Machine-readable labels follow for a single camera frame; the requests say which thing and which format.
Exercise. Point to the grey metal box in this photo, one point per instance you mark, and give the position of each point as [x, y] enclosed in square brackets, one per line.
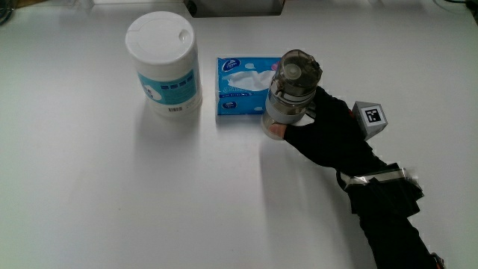
[235, 7]

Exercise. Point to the clear grey-lidded bottle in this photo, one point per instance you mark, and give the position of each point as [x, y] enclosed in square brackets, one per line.
[292, 89]

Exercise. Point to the person's right hand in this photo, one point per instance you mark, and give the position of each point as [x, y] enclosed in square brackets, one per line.
[332, 138]

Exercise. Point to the blue tissue pack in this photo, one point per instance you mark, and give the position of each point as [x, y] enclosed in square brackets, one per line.
[239, 87]

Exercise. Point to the white wet wipes canister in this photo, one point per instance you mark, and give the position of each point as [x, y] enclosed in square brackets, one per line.
[164, 61]

